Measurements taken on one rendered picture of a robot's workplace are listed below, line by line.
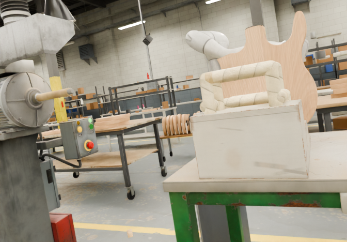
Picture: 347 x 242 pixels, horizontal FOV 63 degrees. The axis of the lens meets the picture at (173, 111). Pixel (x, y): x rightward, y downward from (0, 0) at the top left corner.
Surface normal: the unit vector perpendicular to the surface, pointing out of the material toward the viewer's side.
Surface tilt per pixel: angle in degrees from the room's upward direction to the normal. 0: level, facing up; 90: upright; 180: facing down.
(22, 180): 90
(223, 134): 90
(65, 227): 90
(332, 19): 90
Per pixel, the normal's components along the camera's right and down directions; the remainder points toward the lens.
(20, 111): 0.85, -0.04
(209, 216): -0.53, 0.13
